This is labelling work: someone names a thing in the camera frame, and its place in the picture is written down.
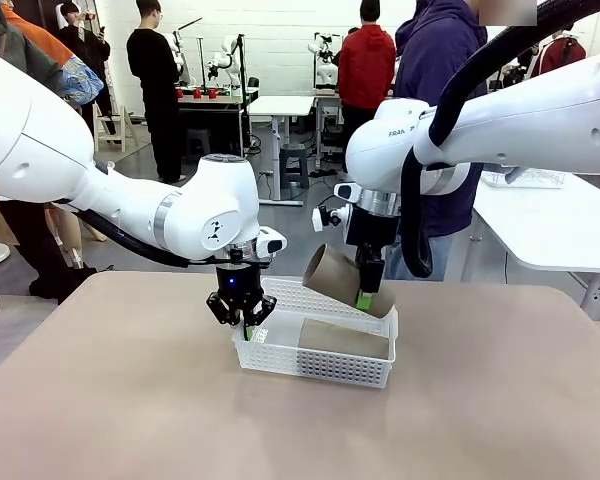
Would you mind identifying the white wooden step stool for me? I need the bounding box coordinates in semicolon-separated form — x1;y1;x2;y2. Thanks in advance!
90;102;140;154

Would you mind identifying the brown top background desk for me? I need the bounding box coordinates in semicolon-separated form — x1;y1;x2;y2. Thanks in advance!
313;87;344;161

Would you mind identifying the dark background robot desk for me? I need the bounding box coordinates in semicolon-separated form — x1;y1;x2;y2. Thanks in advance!
177;85;261;161

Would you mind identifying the white wire dish rack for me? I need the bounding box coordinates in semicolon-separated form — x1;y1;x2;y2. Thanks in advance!
481;168;567;189

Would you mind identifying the person in red hoodie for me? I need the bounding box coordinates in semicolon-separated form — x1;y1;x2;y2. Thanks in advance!
335;0;397;182

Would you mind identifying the person in purple hoodie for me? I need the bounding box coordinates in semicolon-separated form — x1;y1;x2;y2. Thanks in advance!
379;0;491;282

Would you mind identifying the person in black holding phone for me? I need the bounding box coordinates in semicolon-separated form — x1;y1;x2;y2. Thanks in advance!
59;2;114;137

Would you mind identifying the person in dark red jacket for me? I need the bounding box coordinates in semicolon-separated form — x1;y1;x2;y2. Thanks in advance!
542;27;588;76

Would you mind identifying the person in grey-green jacket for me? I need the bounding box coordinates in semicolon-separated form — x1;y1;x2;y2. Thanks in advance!
0;0;97;304

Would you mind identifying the white standing desk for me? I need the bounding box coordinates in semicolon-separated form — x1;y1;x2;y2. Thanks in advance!
247;94;316;207

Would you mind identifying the brown paper cup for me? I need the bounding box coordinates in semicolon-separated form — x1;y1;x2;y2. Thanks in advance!
302;243;397;320
297;318;391;361

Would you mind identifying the person in orange blue clothes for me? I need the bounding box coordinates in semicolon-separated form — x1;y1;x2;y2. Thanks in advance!
0;2;109;261

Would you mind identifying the grey plastic stool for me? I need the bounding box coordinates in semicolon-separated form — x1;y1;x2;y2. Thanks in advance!
278;143;311;190

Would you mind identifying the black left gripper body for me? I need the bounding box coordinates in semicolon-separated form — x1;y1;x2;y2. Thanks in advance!
215;264;264;326

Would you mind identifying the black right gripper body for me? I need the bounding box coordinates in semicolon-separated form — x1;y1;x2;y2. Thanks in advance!
345;204;401;261

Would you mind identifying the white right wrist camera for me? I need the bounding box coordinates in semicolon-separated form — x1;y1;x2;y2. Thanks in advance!
312;202;352;232

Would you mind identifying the black camera stand pole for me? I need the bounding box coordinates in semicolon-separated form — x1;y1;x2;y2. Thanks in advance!
235;33;247;96

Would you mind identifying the white side table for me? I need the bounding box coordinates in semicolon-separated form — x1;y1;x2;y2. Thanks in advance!
472;172;600;321

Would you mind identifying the white perforated plastic basket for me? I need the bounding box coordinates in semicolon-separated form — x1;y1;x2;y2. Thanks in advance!
232;277;399;390

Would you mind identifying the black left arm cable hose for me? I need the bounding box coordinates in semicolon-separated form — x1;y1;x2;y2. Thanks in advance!
72;208;217;269

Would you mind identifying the person in black clothes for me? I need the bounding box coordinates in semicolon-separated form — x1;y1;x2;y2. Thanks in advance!
126;0;187;184

